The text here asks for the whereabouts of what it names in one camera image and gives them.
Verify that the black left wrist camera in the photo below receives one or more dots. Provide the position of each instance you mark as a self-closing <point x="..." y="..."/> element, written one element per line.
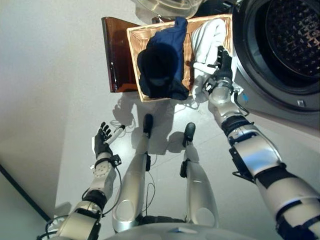
<point x="115" y="160"/>

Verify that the white garment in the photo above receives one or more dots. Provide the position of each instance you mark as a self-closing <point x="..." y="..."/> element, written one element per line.
<point x="207" y="37"/>

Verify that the black garment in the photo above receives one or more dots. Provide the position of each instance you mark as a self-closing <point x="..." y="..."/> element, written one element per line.
<point x="157" y="75"/>

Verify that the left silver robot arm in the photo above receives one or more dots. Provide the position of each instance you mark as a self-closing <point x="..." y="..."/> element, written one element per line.
<point x="100" y="175"/>

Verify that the round glass washer door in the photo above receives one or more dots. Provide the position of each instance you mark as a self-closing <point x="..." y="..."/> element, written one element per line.
<point x="165" y="6"/>

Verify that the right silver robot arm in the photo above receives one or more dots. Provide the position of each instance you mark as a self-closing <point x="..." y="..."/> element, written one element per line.
<point x="257" y="152"/>

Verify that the blue tape piece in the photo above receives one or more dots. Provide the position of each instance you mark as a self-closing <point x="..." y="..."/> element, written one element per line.
<point x="245" y="97"/>

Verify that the silver robot leg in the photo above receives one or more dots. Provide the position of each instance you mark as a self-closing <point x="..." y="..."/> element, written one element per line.
<point x="130" y="190"/>
<point x="197" y="190"/>

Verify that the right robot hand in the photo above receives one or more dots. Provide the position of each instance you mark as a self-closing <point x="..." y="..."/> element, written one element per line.
<point x="226" y="67"/>

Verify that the wicker laundry basket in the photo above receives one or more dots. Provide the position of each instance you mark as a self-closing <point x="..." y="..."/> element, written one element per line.
<point x="140" y="50"/>

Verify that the dark grey washing machine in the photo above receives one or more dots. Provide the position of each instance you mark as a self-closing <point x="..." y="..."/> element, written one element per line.
<point x="250" y="62"/>

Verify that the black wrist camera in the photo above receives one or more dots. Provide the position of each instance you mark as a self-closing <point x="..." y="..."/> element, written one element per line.
<point x="115" y="160"/>
<point x="208" y="86"/>

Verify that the grey robot torso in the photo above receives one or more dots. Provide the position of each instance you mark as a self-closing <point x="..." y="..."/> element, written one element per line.
<point x="180" y="232"/>

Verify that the right silver robot leg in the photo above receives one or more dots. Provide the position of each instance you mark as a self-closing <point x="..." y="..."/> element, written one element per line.
<point x="197" y="190"/>

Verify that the left silver robot leg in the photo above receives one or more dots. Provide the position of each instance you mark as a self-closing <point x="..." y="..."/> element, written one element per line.
<point x="130" y="190"/>

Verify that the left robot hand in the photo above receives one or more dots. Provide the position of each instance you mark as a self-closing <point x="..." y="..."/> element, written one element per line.
<point x="102" y="145"/>

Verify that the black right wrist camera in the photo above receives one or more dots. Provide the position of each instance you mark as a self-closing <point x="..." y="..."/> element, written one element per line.
<point x="208" y="86"/>

